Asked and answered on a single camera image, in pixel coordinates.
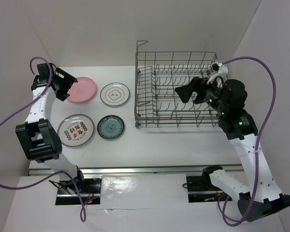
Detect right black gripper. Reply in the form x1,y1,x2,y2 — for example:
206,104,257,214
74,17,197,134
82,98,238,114
174,74,228,114

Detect pink plate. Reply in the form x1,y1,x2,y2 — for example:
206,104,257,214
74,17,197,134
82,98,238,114
67,77,97,103

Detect white plate red characters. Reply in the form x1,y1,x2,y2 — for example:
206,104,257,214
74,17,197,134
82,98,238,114
57,114,95,147

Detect white plate green rim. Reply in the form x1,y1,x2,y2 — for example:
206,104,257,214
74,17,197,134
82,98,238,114
100,82,130,106

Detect teal blue floral plate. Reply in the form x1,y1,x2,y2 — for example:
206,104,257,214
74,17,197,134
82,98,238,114
97,115,125,140

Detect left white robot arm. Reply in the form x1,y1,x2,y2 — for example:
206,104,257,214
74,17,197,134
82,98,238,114
15,63,86,193

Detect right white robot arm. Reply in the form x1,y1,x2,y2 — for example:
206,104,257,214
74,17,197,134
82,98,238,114
175,77,290,222

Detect white front cover panel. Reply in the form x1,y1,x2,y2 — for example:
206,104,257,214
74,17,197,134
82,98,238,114
100,174,188,210

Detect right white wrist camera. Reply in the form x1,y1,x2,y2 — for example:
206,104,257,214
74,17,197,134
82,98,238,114
207,62,229,84

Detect grey wire dish rack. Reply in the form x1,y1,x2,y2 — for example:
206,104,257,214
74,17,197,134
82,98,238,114
134,40,220,129

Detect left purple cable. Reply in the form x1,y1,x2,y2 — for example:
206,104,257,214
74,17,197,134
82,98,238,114
0,57,94,222

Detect purple cable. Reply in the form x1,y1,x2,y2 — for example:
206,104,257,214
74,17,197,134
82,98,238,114
0,57,94,222
217,56,276,227

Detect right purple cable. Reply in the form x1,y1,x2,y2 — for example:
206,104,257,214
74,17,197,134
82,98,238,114
217,56,276,227

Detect metal base rail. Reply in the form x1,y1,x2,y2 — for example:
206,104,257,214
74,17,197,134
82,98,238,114
28,164,244,176

